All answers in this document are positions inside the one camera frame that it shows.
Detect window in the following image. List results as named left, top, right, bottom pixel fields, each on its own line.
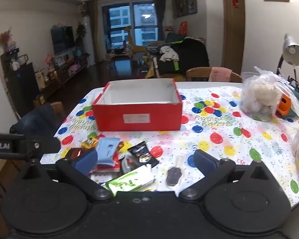
left=102, top=1, right=160, bottom=53

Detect dried flower bouquet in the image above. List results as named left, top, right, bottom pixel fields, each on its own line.
left=0, top=30, right=13, bottom=51

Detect clear dark cookie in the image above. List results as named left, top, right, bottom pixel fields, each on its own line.
left=166, top=154, right=183, bottom=187

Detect clear bag of white snacks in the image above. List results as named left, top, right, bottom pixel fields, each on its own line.
left=240, top=66, right=293, bottom=122

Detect yellow giraffe toy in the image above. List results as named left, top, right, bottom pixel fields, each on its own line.
left=123, top=26, right=147, bottom=54

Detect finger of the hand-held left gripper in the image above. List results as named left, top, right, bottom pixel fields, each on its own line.
left=38, top=137, right=61, bottom=155

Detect red checkered snack packet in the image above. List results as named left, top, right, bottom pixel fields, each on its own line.
left=90, top=166, right=120, bottom=180

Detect blue jeans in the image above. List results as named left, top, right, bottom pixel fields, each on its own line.
left=10, top=103, right=63, bottom=140

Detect red cardboard box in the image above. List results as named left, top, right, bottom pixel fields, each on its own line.
left=92, top=78, right=183, bottom=131

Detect balloon print tablecloth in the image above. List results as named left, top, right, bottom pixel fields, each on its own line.
left=53, top=82, right=299, bottom=207

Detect yellow snack packet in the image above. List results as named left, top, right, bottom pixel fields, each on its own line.
left=81, top=136, right=99, bottom=149

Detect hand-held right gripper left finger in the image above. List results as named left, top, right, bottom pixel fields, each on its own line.
left=25, top=149, right=113, bottom=203

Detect green snack packet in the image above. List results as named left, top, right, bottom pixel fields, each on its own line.
left=101, top=166, right=155, bottom=197

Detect pink cloth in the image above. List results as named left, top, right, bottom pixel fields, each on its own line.
left=209, top=67, right=232, bottom=82

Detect silver desk lamp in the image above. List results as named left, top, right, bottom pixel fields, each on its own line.
left=276, top=33, right=299, bottom=85

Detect black sofa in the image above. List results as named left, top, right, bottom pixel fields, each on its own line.
left=158, top=37, right=210, bottom=77

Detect wooden door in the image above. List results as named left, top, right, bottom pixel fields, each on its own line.
left=223, top=0, right=246, bottom=75

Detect white cloth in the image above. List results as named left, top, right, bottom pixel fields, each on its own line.
left=159, top=45, right=180, bottom=62

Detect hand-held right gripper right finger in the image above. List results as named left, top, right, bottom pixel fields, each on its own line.
left=178, top=149, right=273, bottom=202

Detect teal desk organizer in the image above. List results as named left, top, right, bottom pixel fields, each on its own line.
left=286, top=80, right=299, bottom=118

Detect wooden TV cabinet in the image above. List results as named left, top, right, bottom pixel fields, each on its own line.
left=35, top=53, right=90, bottom=100

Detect black snack packet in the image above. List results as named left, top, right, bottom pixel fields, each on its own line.
left=128, top=141, right=160, bottom=168

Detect white standing air conditioner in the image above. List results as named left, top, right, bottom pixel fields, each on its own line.
left=83, top=16, right=93, bottom=66

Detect blue child chair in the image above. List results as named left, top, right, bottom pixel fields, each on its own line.
left=111, top=56, right=134, bottom=77

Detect television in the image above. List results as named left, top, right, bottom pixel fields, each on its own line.
left=50, top=25, right=74, bottom=55

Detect cherry print snack packet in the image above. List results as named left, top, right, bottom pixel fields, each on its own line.
left=120, top=153, right=140, bottom=175

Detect brown shiny snack packet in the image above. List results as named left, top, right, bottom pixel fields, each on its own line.
left=61, top=147, right=90, bottom=160

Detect light blue snack packet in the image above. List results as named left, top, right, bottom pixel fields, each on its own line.
left=97, top=137, right=120, bottom=166

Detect orange tool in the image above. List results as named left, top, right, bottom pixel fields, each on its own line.
left=276, top=93, right=292, bottom=116

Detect dark cabinet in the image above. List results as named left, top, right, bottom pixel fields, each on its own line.
left=0, top=52, right=40, bottom=119

